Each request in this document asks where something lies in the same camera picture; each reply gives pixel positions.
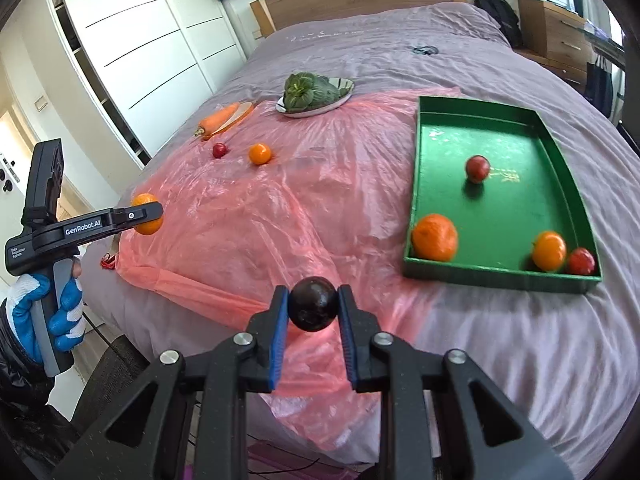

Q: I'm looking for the person's left forearm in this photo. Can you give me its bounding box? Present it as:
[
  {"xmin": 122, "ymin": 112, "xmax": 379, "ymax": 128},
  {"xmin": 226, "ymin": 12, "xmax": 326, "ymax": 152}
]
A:
[{"xmin": 0, "ymin": 305, "xmax": 56, "ymax": 411}]

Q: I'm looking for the pink plastic sheet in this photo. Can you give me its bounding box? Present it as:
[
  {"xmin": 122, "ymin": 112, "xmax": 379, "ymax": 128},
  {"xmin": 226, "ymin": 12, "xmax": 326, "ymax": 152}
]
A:
[{"xmin": 114, "ymin": 86, "xmax": 461, "ymax": 453}]

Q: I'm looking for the white wardrobe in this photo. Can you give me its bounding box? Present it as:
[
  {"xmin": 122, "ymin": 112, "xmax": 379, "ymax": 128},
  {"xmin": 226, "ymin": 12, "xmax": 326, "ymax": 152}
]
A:
[{"xmin": 45, "ymin": 0, "xmax": 248, "ymax": 168}]

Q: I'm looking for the white round plate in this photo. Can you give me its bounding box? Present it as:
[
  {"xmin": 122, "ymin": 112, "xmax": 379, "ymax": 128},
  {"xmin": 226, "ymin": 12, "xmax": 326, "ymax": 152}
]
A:
[{"xmin": 276, "ymin": 77, "xmax": 356, "ymax": 119}]

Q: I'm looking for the green bok choy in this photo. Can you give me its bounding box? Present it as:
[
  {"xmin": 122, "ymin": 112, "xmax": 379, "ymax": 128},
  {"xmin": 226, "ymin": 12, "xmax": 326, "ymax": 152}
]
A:
[{"xmin": 283, "ymin": 72, "xmax": 351, "ymax": 111}]

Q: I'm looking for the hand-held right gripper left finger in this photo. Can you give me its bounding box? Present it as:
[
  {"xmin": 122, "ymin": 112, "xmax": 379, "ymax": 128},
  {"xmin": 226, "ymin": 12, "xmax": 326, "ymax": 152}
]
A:
[{"xmin": 52, "ymin": 285, "xmax": 291, "ymax": 480}]

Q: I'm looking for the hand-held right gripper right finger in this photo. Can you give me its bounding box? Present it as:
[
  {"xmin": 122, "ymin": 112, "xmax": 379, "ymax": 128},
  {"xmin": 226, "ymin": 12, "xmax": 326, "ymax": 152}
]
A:
[{"xmin": 336, "ymin": 284, "xmax": 576, "ymax": 480}]

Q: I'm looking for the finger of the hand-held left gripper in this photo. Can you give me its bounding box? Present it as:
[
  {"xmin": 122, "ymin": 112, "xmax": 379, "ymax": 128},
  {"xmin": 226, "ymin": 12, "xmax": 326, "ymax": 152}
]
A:
[{"xmin": 112, "ymin": 202, "xmax": 165, "ymax": 235}]

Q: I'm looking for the wooden dresser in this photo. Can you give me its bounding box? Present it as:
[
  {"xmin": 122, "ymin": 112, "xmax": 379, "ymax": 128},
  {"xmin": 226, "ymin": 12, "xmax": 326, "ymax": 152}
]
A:
[{"xmin": 517, "ymin": 0, "xmax": 591, "ymax": 91}]

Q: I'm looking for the green rectangular tray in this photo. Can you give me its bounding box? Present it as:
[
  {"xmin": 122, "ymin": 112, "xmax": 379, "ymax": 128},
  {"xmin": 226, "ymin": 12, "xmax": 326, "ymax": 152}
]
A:
[{"xmin": 403, "ymin": 95, "xmax": 603, "ymax": 295}]

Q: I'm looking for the black backpack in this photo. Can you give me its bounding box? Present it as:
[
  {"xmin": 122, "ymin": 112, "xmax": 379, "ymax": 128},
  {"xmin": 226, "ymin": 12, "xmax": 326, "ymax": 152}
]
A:
[{"xmin": 473, "ymin": 0, "xmax": 523, "ymax": 51}]

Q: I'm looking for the person's left hand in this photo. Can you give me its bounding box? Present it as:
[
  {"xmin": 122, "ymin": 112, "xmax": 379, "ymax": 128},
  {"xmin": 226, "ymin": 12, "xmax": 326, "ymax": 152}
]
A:
[{"xmin": 0, "ymin": 256, "xmax": 86, "ymax": 367}]

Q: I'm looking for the bed with purple sheet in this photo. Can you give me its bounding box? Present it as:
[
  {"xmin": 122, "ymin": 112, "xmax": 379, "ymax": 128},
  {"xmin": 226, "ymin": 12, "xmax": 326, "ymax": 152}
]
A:
[{"xmin": 80, "ymin": 1, "xmax": 640, "ymax": 480}]

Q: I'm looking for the carrot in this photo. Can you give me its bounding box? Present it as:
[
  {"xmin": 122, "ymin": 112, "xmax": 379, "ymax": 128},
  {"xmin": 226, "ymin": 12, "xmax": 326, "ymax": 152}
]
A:
[{"xmin": 194, "ymin": 102, "xmax": 242, "ymax": 138}]

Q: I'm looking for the dark purple plum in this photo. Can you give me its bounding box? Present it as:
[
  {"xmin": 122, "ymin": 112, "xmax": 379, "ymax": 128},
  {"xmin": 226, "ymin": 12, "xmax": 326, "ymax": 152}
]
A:
[{"xmin": 290, "ymin": 276, "xmax": 339, "ymax": 333}]

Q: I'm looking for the black paper bag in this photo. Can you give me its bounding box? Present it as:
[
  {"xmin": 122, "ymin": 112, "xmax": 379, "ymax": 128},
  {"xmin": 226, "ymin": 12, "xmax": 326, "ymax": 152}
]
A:
[{"xmin": 585, "ymin": 55, "xmax": 617, "ymax": 117}]

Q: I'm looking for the large orange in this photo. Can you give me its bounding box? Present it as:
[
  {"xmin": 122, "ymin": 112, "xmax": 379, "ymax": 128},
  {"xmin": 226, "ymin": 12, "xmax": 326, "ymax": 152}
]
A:
[{"xmin": 411, "ymin": 213, "xmax": 459, "ymax": 262}]

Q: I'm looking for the oval orange-rimmed dish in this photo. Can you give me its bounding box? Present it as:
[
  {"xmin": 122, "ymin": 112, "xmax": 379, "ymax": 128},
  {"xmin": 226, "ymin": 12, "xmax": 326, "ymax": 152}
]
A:
[{"xmin": 202, "ymin": 102, "xmax": 255, "ymax": 137}]

